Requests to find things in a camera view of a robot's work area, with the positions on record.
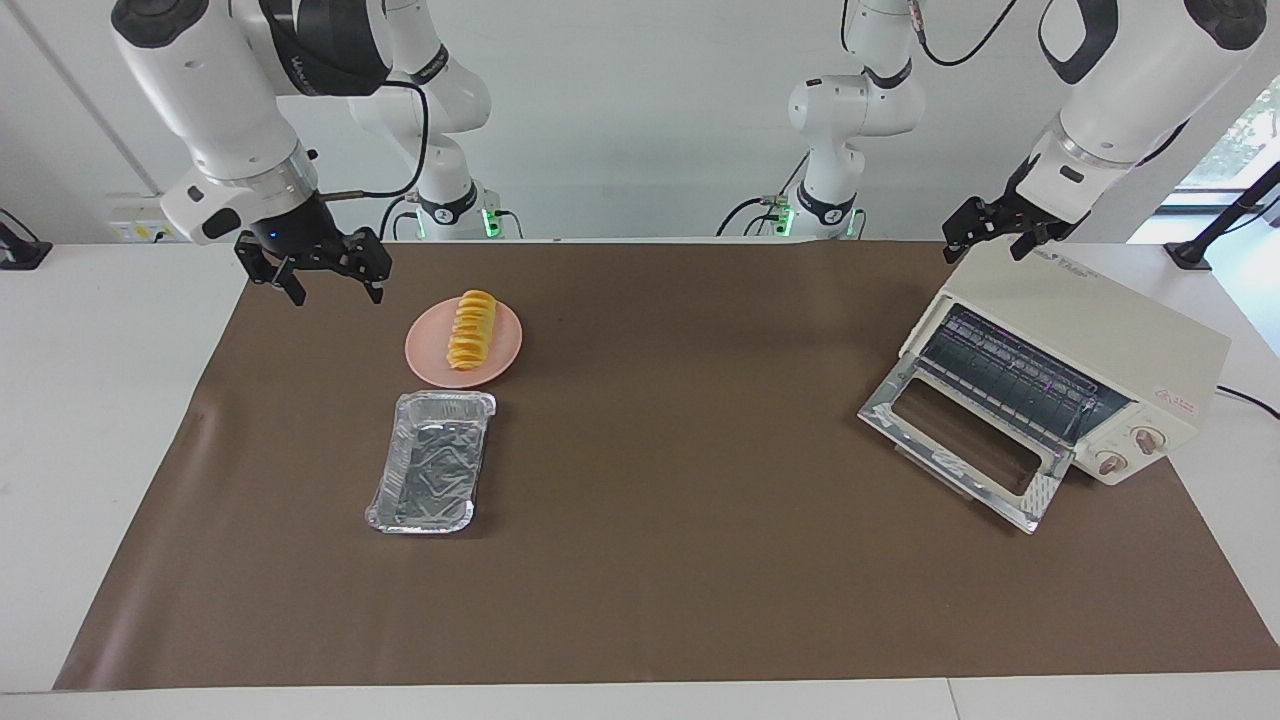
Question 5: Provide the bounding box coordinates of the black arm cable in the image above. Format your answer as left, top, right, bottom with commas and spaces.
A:
908, 0, 1021, 69
320, 80, 431, 241

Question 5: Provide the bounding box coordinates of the cream toaster oven body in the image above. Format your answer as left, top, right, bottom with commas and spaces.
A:
898, 238, 1232, 488

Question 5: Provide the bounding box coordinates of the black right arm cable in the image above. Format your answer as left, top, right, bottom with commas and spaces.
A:
320, 80, 431, 241

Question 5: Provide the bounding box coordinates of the brown table mat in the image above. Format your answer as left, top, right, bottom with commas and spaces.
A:
53, 240, 1280, 691

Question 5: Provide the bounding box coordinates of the sliced yellow bread loaf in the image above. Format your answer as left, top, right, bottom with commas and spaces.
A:
445, 290, 499, 372

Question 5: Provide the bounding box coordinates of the silver glass oven door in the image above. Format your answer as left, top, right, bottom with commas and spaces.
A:
858, 352, 1076, 534

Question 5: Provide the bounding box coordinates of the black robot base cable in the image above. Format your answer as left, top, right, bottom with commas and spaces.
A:
715, 152, 811, 238

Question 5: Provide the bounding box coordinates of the small black clamp mount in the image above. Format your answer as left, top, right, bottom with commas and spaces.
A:
0, 208, 53, 271

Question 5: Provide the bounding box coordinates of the black oven power cable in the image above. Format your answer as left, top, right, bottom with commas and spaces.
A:
1215, 385, 1280, 421

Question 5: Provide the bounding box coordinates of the oven wire rack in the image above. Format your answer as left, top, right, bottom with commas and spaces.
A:
915, 303, 1131, 453

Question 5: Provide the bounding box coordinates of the white wall socket box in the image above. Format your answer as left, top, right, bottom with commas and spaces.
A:
105, 193, 201, 244

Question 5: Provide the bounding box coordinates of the window with green view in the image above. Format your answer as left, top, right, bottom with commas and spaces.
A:
1175, 75, 1280, 193

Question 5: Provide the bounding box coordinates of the pink round plate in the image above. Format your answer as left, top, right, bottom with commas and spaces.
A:
404, 295, 524, 390

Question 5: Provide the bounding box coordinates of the aluminium foil tray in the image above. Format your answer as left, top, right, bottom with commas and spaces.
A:
364, 390, 498, 536

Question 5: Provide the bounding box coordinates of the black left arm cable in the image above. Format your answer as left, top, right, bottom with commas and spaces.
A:
908, 0, 1021, 69

